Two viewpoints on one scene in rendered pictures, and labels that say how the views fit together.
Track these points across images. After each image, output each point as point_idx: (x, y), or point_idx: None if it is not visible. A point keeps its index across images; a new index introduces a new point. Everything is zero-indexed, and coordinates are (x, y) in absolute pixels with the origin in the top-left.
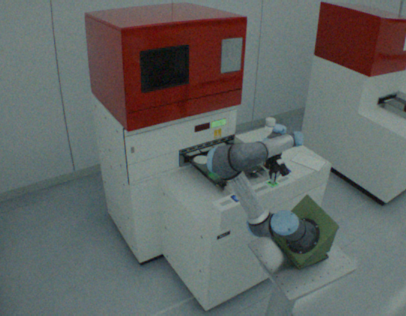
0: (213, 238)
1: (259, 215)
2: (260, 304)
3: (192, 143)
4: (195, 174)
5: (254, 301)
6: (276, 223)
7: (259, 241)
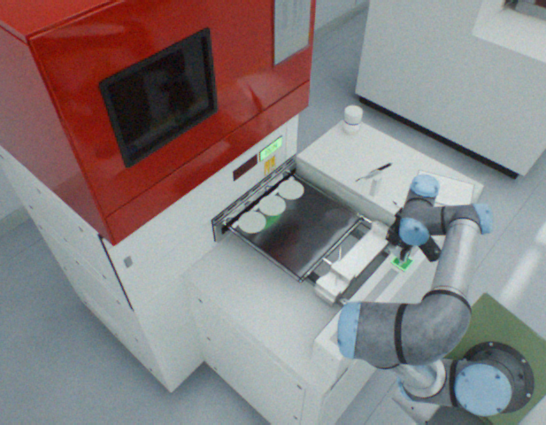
0: (326, 393)
1: (432, 382)
2: (382, 410)
3: (232, 198)
4: (247, 249)
5: (371, 406)
6: (469, 396)
7: None
